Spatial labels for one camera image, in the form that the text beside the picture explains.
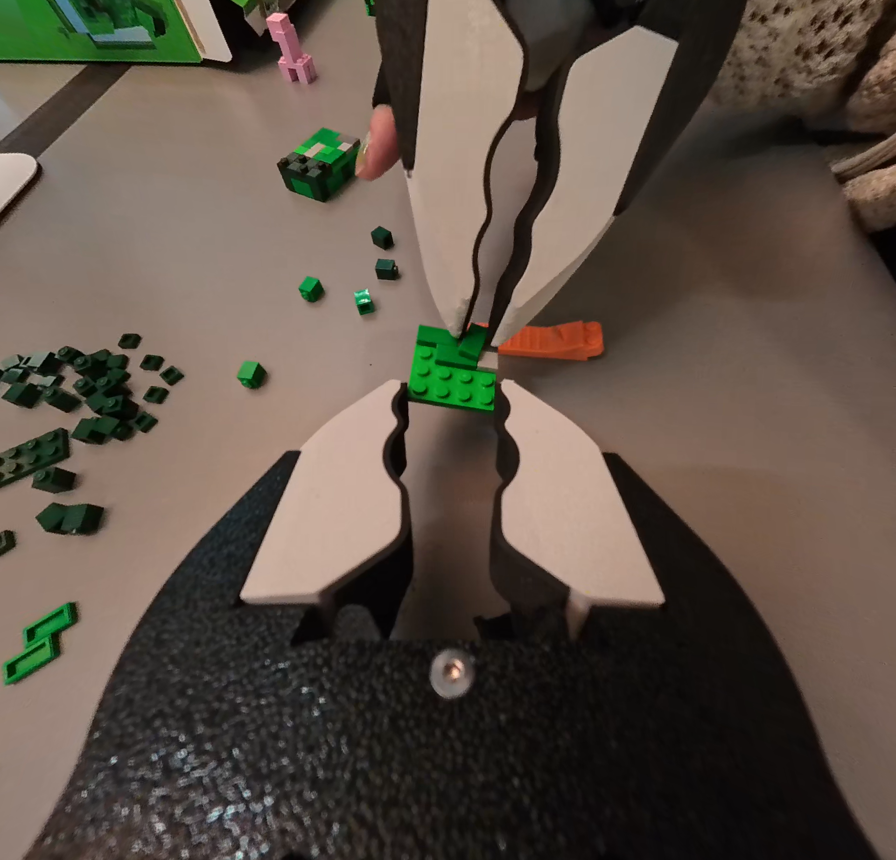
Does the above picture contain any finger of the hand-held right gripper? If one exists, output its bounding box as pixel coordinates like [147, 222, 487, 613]
[486, 23, 680, 349]
[405, 0, 529, 339]

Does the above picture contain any orange brick separator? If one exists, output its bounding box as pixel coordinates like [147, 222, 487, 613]
[498, 320, 605, 358]

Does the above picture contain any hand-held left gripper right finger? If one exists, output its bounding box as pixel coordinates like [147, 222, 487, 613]
[489, 378, 666, 643]

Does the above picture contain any green lego set box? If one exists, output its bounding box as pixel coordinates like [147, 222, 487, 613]
[0, 0, 204, 63]

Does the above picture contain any cream knitted blanket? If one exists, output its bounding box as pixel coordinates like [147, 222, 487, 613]
[707, 0, 896, 234]

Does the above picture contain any person's right hand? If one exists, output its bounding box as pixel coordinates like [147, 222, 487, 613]
[353, 103, 400, 181]

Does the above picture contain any green lego plate assembly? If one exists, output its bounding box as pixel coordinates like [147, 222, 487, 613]
[406, 322, 501, 413]

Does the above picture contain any pile of dark green pieces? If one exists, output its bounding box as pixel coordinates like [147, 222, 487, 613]
[0, 331, 186, 448]

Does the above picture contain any green framed lego tile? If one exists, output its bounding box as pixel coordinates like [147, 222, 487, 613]
[23, 601, 78, 647]
[2, 639, 63, 686]

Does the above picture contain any dark green lego plate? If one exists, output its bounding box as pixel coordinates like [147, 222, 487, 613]
[0, 427, 71, 489]

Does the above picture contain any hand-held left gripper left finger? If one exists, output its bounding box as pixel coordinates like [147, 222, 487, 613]
[240, 378, 415, 643]

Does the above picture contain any white rounded board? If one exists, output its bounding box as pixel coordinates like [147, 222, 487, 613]
[0, 152, 41, 217]

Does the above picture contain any white cardboard sheet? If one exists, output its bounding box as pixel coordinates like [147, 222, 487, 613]
[164, 0, 234, 63]

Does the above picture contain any pink lego figure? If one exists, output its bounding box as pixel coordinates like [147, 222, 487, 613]
[265, 12, 317, 84]

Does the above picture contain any green lego cube head build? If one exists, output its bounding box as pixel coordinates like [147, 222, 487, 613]
[276, 127, 364, 203]

